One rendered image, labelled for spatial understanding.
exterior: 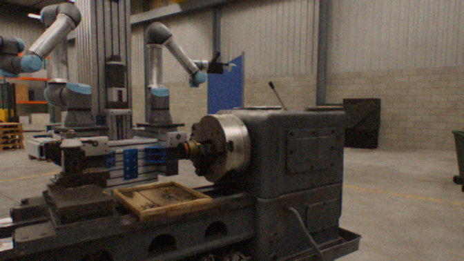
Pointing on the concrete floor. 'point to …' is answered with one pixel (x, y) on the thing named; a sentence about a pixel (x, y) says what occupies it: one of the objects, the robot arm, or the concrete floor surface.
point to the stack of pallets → (11, 137)
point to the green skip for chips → (459, 157)
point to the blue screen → (226, 87)
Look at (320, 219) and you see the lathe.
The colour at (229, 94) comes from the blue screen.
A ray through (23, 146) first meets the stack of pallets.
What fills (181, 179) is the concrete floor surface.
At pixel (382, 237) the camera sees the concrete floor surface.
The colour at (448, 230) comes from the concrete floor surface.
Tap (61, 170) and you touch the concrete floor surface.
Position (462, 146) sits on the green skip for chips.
